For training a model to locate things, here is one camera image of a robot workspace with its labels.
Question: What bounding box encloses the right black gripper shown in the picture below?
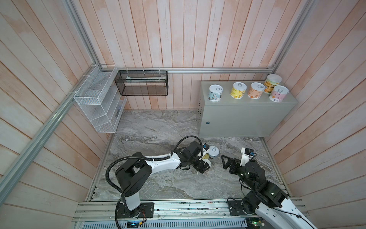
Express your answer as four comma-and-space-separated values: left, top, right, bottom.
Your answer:
221, 153, 254, 191

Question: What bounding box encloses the blue label can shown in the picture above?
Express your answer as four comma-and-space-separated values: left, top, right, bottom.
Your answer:
207, 146, 220, 158

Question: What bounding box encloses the brown label can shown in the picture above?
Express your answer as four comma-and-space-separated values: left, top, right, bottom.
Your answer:
247, 82, 265, 99

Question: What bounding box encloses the pink label can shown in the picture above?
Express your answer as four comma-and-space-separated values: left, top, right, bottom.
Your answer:
269, 85, 290, 103

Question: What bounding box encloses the orange yellow label can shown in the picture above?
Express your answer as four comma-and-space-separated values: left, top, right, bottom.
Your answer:
264, 74, 282, 94

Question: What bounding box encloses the small brown white-lid can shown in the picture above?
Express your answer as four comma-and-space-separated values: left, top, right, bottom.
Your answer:
203, 159, 212, 168

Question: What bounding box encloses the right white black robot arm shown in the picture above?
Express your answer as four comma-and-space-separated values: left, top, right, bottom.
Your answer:
221, 154, 316, 229

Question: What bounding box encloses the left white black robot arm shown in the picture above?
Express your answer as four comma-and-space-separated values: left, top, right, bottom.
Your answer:
115, 141, 211, 211

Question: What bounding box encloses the grey metal cabinet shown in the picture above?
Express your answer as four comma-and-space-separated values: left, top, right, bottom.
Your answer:
197, 81, 298, 137

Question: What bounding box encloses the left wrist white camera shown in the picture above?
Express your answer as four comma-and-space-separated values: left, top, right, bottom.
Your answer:
202, 143, 210, 154

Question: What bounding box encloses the black corrugated cable conduit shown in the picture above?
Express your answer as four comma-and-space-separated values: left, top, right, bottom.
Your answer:
105, 135, 204, 229

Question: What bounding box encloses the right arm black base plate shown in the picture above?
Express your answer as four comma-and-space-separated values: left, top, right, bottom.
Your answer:
227, 199, 255, 216

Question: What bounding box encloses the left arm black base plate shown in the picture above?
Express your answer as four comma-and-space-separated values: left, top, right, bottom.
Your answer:
115, 202, 154, 219

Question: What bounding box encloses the black mesh wall basket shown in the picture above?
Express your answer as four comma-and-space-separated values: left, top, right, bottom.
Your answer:
114, 70, 169, 96

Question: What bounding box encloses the white wire mesh shelf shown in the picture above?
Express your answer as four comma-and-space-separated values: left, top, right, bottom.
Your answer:
74, 65, 127, 133

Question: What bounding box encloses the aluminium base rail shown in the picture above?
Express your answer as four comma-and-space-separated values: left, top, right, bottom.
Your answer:
71, 198, 311, 222

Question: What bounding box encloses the horizontal aluminium wall rail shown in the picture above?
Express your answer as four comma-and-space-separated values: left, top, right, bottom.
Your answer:
101, 65, 274, 74

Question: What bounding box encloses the left aluminium frame rail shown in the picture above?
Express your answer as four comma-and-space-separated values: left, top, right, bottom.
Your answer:
1, 64, 97, 205

